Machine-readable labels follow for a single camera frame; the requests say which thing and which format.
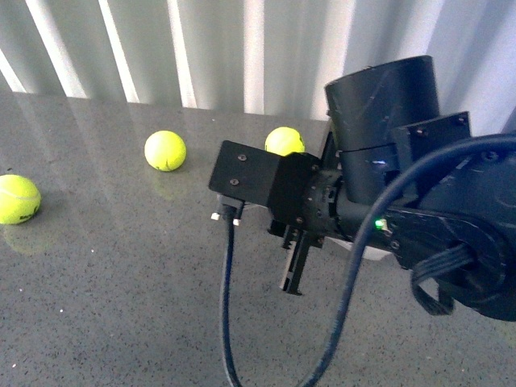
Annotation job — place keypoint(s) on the tennis ball behind can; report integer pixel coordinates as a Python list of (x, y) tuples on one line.
[(283, 141)]

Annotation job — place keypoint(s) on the tennis ball far left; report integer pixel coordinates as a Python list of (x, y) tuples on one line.
[(20, 199)]

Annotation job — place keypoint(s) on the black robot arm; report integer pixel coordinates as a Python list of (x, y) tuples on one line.
[(388, 161)]

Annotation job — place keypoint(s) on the black camera mount box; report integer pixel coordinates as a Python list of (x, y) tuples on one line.
[(244, 173)]

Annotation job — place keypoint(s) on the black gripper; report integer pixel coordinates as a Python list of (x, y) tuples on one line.
[(303, 202)]

